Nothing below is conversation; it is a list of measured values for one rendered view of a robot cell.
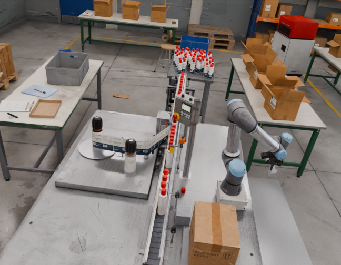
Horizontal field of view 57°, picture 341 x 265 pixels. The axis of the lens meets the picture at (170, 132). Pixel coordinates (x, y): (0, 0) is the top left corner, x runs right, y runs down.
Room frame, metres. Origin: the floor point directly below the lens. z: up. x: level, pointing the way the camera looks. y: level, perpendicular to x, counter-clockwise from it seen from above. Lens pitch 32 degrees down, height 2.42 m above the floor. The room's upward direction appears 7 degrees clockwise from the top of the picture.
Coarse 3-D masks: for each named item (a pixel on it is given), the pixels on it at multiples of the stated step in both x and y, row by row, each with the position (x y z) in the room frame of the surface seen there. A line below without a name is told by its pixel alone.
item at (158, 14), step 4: (152, 8) 7.25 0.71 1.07; (156, 8) 7.26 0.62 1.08; (160, 8) 7.26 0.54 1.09; (164, 8) 7.26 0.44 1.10; (168, 8) 7.32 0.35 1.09; (152, 12) 7.28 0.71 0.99; (156, 12) 7.29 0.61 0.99; (160, 12) 7.29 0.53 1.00; (164, 12) 7.30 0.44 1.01; (152, 16) 7.28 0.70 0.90; (156, 16) 7.29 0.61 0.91; (160, 16) 7.29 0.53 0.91; (164, 16) 7.30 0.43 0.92; (152, 20) 7.28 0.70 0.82; (156, 20) 7.29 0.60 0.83; (160, 20) 7.29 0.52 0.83; (164, 20) 7.30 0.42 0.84
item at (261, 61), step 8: (256, 56) 4.38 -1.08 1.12; (264, 56) 4.39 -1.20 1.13; (272, 56) 4.41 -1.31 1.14; (256, 64) 4.38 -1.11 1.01; (264, 64) 4.39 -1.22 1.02; (272, 64) 4.39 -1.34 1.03; (280, 64) 4.23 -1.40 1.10; (256, 72) 4.14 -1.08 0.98; (264, 72) 4.39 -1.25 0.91; (256, 80) 4.06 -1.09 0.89; (256, 88) 4.04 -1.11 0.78
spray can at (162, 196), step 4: (164, 188) 1.48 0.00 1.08; (164, 192) 1.45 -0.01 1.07; (160, 196) 1.45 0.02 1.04; (164, 196) 1.45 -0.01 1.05; (160, 200) 1.45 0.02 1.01; (164, 200) 1.45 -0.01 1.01; (160, 204) 1.45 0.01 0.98; (164, 204) 1.45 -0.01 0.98; (160, 208) 1.45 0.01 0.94; (164, 208) 1.45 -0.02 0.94; (160, 212) 1.45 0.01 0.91; (164, 212) 1.46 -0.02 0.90
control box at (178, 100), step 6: (180, 96) 2.02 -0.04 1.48; (186, 96) 2.03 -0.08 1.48; (192, 96) 2.04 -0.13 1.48; (180, 102) 1.99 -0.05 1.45; (186, 102) 1.96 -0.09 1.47; (192, 102) 1.95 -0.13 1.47; (174, 108) 2.01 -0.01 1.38; (180, 108) 1.98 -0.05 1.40; (192, 108) 1.92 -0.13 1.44; (174, 114) 2.01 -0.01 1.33; (198, 114) 1.98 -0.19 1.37; (180, 120) 1.97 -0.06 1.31; (186, 120) 1.94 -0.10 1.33; (198, 120) 1.99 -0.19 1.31
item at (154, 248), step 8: (176, 136) 2.43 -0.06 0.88; (176, 144) 2.30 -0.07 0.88; (168, 184) 1.76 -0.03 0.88; (160, 216) 1.44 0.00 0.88; (160, 224) 1.37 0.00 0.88; (152, 232) 1.30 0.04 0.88; (160, 232) 1.31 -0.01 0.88; (152, 240) 1.24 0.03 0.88; (160, 240) 1.25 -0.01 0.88; (152, 248) 1.19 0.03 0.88; (152, 256) 1.13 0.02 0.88; (152, 264) 1.08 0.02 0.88
